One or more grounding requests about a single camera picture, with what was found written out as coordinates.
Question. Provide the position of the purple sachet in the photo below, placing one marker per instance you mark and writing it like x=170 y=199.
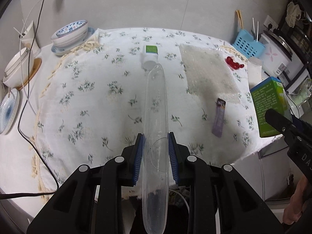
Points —
x=219 y=119

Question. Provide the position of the white straw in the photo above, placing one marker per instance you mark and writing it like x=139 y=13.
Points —
x=254 y=25
x=257 y=30

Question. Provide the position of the blue plastic utensil basket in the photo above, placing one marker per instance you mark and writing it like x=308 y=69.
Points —
x=247 y=45

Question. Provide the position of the steel pot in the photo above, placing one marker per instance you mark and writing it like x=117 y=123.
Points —
x=302 y=39

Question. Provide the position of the wooden chopstick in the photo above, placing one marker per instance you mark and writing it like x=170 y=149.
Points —
x=240 y=19
x=237 y=19

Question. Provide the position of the red wrapper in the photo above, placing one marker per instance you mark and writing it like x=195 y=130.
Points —
x=234 y=63

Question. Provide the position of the blue patterned bowls on plate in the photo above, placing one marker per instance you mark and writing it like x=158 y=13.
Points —
x=61 y=52

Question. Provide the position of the white bowl blue rim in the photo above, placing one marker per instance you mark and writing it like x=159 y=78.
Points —
x=68 y=42

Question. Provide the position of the wall socket with plug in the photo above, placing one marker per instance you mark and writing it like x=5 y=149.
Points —
x=270 y=23

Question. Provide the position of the blue patterned bowl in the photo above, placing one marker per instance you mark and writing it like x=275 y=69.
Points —
x=73 y=30

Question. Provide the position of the blue striped plate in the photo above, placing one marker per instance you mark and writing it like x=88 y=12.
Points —
x=8 y=112

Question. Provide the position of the white cup holder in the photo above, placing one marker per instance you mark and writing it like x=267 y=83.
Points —
x=30 y=39

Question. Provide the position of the white bottle green label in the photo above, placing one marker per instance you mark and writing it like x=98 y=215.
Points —
x=150 y=56

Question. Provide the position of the person's right hand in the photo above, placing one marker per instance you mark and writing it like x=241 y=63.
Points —
x=299 y=199

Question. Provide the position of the light green packet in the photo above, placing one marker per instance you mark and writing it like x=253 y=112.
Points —
x=301 y=95

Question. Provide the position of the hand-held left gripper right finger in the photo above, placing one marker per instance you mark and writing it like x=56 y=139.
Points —
x=174 y=160

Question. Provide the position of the large white bowl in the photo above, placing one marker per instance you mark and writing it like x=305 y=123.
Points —
x=18 y=79

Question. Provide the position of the green white carton box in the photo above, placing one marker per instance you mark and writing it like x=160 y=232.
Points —
x=268 y=97

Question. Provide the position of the clear plastic bag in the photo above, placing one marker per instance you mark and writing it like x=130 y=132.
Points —
x=207 y=73

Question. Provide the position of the white floral tablecloth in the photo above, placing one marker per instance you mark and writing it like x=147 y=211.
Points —
x=97 y=102

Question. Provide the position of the black metal rack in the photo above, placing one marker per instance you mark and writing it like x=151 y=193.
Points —
x=306 y=12

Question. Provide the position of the black trash bin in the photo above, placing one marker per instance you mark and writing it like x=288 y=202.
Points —
x=178 y=223

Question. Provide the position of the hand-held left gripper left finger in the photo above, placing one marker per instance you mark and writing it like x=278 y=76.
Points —
x=137 y=160

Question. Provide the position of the clear plastic tube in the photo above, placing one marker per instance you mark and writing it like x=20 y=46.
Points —
x=156 y=117

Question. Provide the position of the white rice cooker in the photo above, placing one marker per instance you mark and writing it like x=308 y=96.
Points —
x=274 y=56

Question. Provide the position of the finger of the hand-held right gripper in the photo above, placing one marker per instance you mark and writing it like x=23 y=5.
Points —
x=279 y=121
x=303 y=129

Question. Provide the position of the beige mesh bag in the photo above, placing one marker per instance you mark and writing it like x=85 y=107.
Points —
x=292 y=14

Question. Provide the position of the wooden trivet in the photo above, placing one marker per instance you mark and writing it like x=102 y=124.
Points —
x=36 y=65

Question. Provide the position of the small white bowl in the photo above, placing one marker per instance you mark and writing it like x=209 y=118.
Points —
x=15 y=62

